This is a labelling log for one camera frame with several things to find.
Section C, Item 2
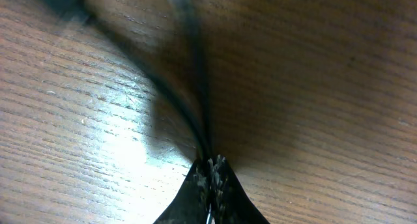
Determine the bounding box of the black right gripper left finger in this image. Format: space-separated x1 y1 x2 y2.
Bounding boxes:
154 160 209 224

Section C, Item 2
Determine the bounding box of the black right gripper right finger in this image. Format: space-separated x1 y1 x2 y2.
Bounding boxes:
210 155 269 224

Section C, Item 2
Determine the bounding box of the black USB cable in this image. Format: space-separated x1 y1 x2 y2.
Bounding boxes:
164 0 214 163

